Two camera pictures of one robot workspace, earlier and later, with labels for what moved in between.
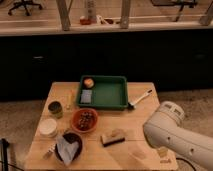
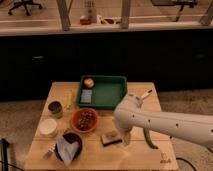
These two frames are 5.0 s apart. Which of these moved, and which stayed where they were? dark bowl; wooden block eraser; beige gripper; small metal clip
Moved: beige gripper
Stayed: small metal clip; dark bowl; wooden block eraser
